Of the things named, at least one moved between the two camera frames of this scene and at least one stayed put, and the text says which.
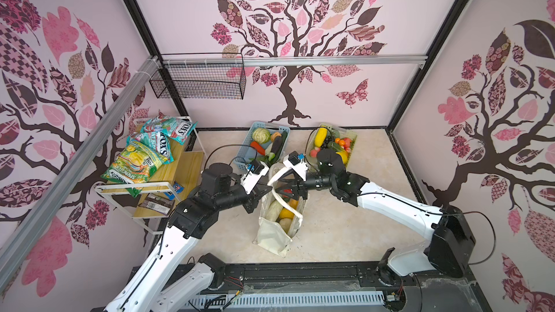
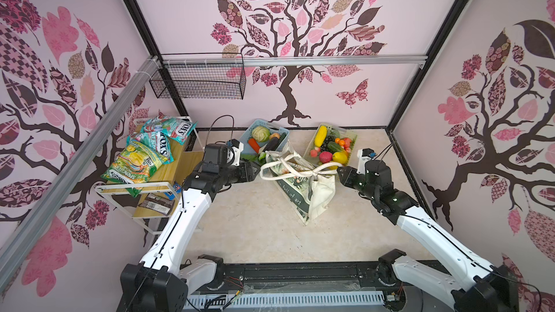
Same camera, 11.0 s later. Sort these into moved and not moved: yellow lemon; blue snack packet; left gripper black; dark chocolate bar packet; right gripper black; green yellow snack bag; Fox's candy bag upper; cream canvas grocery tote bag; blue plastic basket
Moved: right gripper black; cream canvas grocery tote bag; left gripper black
Not moved: yellow lemon; green yellow snack bag; dark chocolate bar packet; blue plastic basket; blue snack packet; Fox's candy bag upper
